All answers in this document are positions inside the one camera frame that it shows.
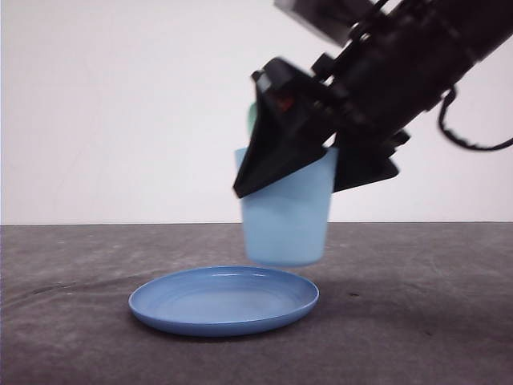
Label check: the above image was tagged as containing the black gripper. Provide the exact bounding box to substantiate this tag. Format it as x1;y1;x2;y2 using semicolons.
233;43;410;198

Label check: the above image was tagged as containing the mint green plastic spoon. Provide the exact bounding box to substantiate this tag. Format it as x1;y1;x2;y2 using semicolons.
247;102;257;136

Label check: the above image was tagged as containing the light blue plastic cup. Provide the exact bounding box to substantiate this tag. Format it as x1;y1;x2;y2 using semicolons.
240;148;338;267

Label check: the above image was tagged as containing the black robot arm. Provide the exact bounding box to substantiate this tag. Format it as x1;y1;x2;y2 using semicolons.
233;0;512;197

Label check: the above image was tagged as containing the blue plastic plate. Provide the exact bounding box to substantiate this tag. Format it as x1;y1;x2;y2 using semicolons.
128;265;320;338

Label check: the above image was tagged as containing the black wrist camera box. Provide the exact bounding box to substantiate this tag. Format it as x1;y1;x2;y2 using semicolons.
273;0;374;47

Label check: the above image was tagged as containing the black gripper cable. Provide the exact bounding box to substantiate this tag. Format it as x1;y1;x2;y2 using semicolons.
436;87;513;152

